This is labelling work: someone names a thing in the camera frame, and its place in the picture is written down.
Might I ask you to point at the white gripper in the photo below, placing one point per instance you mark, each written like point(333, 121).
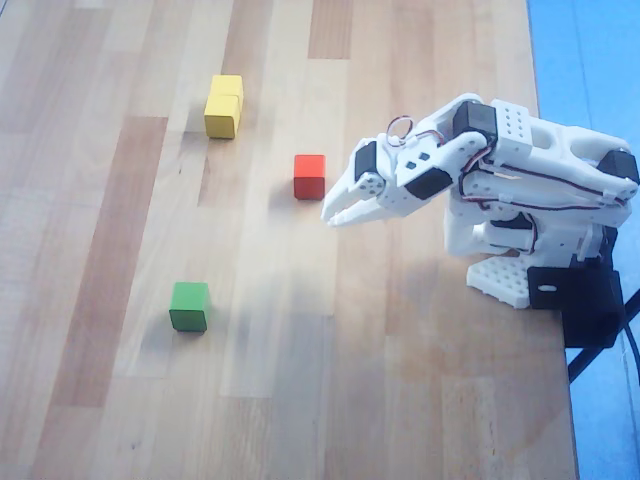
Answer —
point(371, 188)

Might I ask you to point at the yellow wooden cube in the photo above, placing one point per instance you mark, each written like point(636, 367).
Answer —
point(230, 85)
point(220, 117)

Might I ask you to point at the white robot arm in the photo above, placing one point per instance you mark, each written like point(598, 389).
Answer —
point(550, 160)

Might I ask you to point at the red wooden cube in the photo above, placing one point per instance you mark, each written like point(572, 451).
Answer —
point(309, 176)

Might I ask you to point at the green wooden cube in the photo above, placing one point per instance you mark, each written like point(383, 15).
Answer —
point(188, 306)

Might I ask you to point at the black clamp bar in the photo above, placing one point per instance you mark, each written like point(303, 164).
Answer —
point(585, 364)

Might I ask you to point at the black table clamp mount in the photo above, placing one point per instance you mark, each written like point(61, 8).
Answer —
point(585, 305)

